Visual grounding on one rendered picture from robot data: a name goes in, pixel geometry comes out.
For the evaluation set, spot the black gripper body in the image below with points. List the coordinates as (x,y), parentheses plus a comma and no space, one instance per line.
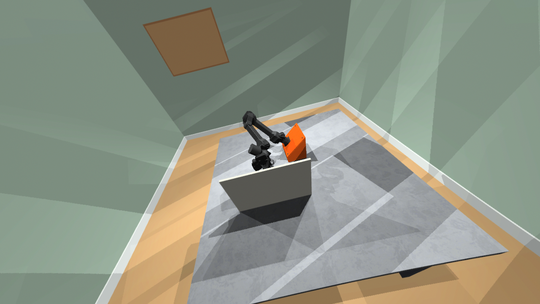
(262,157)

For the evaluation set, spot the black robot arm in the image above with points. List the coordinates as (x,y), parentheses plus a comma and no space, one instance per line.
(249,119)

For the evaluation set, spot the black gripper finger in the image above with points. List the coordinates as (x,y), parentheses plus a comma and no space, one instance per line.
(264,164)

